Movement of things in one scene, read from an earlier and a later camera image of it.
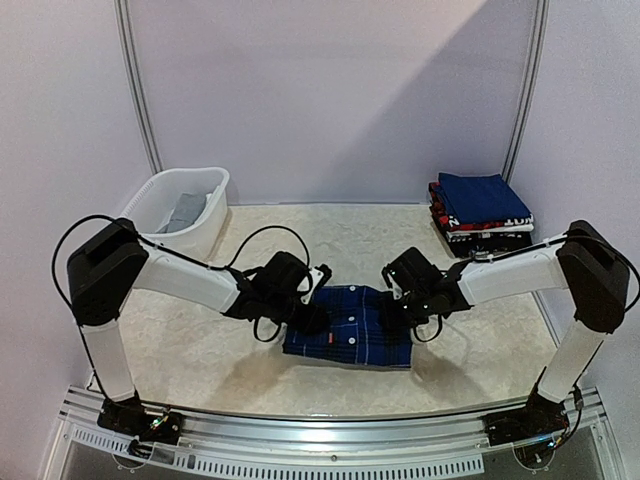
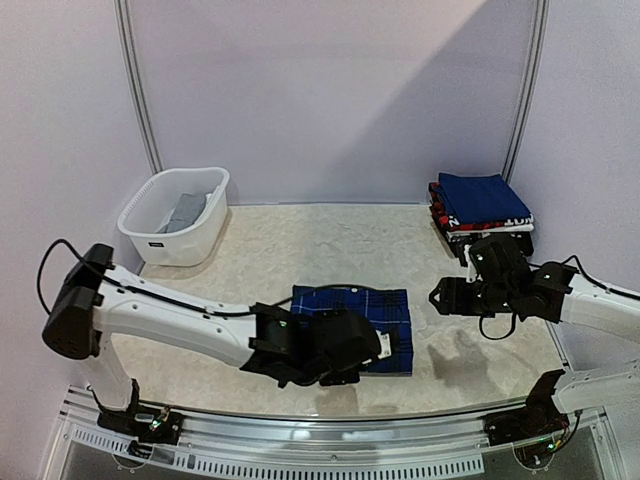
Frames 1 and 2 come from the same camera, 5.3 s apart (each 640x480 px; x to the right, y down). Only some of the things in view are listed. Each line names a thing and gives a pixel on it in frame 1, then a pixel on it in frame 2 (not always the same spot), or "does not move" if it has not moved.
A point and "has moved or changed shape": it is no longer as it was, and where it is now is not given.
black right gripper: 391,310 -> 463,295
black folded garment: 467,244 does not move
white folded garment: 525,227 does not move
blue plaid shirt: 365,326 has moved or changed shape
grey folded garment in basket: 186,211 does not move
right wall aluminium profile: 533,80 does not move
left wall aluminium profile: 134,82 does not move
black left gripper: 310,325 -> 325,318
